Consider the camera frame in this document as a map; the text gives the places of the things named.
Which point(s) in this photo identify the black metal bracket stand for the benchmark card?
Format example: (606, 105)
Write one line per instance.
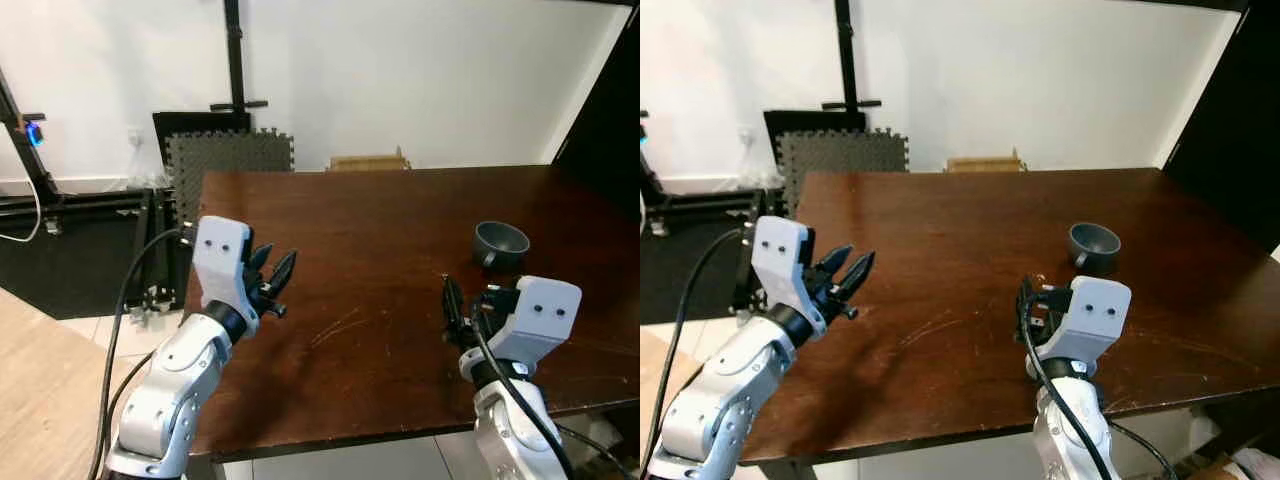
(745, 260)
(160, 250)

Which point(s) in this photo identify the blue lit device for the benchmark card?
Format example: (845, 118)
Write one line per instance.
(643, 133)
(35, 133)

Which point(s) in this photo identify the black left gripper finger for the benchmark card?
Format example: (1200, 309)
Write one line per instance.
(260, 258)
(836, 259)
(858, 272)
(282, 270)

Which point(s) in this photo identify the grey foam puzzle mat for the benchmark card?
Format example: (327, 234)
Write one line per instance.
(840, 160)
(225, 165)

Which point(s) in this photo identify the white wall socket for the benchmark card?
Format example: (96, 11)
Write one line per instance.
(136, 138)
(746, 135)

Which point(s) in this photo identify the black metal frame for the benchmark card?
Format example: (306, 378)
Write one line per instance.
(30, 160)
(700, 200)

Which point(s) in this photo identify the black dark panel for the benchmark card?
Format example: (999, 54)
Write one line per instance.
(605, 110)
(1235, 120)

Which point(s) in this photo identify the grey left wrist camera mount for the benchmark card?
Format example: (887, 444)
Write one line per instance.
(778, 258)
(220, 260)

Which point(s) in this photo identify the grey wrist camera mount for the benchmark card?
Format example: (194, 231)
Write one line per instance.
(778, 258)
(540, 315)
(1095, 315)
(220, 260)

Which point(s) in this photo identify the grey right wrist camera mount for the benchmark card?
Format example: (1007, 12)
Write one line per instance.
(1095, 315)
(540, 315)

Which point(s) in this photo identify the light wooden crate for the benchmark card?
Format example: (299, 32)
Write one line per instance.
(985, 162)
(368, 161)

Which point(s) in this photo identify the dark grey cup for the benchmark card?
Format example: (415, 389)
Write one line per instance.
(500, 245)
(1095, 248)

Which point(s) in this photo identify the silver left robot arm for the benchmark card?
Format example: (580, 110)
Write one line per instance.
(170, 385)
(720, 400)

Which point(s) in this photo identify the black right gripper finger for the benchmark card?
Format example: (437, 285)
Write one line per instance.
(453, 310)
(1047, 308)
(1026, 312)
(479, 315)

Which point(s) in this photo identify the black floor mat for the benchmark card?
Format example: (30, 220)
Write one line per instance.
(685, 270)
(70, 265)

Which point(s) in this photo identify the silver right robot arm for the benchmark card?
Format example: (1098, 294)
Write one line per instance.
(1065, 430)
(505, 430)

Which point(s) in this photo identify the black flat board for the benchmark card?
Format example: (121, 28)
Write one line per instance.
(800, 120)
(190, 122)

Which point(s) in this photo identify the black upright pole stand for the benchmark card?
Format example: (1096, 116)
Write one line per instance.
(847, 50)
(234, 50)

